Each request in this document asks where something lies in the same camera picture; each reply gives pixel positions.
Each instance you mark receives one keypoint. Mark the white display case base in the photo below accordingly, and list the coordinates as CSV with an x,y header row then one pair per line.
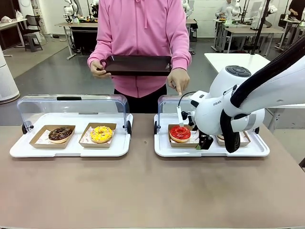
x,y
71,151
181,151

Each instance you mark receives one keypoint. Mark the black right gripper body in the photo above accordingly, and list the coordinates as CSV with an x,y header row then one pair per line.
x,y
205,142

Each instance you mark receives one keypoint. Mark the black trousers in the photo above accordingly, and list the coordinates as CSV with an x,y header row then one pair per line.
x,y
143,105

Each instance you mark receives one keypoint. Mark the smiley print paper liner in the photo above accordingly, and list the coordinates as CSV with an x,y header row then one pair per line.
x,y
86,139
42,138
194,137

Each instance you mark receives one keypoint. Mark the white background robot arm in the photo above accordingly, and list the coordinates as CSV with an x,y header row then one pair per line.
x,y
232,10
70,10

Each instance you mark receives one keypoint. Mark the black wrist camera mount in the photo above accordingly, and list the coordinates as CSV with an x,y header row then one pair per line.
x,y
189,118

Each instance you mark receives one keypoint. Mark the person's left hand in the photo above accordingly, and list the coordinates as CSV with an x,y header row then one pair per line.
x,y
178,78

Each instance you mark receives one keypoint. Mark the clear display case lid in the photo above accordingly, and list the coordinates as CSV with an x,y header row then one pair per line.
x,y
95,105
169,105

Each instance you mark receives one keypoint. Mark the white square table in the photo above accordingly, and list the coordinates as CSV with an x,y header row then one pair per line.
x,y
228,62

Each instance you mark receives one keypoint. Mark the white top side table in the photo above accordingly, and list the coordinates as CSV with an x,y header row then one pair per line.
x,y
12,23

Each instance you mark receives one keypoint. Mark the grey plastic stool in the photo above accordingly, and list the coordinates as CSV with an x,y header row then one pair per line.
x,y
32,41

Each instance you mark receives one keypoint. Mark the person's right forearm pink sleeve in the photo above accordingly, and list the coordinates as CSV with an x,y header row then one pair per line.
x,y
95,56

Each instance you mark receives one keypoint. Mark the person's left forearm pink sleeve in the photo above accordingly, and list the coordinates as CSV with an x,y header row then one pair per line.
x,y
182,59

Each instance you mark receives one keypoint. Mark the person's right hand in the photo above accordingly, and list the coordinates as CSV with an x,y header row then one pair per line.
x,y
97,70

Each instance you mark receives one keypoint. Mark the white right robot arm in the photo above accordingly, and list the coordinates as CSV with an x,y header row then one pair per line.
x,y
212,112

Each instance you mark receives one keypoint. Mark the dark brown serving tray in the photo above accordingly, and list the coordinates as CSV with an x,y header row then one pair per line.
x,y
138,65

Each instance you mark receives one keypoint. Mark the background person in black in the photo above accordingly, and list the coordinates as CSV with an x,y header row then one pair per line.
x,y
296,7

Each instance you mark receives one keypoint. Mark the white cylindrical air purifier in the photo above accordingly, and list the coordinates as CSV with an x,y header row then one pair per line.
x,y
7,78

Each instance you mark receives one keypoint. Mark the red glazed donut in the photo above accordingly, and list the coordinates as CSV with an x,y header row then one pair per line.
x,y
177,136

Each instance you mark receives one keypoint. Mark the grey lab desk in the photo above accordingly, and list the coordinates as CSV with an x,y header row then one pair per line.
x,y
78,25
250,31

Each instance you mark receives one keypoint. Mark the chocolate sprinkled donut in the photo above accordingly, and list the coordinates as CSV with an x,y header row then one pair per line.
x,y
59,133

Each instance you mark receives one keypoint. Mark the yellow sprinkled donut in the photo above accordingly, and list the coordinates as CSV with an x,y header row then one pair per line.
x,y
101,137

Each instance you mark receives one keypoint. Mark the black camera stand pole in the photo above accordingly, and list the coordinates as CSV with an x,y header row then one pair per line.
x,y
259,28

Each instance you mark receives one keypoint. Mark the pink hoodie torso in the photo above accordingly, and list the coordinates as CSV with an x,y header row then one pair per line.
x,y
138,31

